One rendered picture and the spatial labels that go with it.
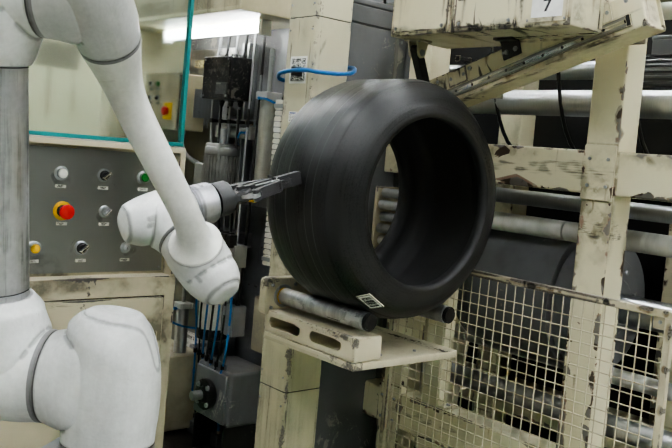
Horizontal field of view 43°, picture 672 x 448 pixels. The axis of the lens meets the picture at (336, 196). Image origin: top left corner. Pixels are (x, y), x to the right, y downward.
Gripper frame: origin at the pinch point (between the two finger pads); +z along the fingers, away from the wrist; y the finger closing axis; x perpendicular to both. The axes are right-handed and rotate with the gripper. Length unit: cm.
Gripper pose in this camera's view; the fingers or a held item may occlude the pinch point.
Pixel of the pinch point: (287, 180)
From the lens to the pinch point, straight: 192.8
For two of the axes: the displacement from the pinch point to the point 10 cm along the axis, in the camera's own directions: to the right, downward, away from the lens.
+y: -6.5, -0.9, 7.5
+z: 7.5, -2.3, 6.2
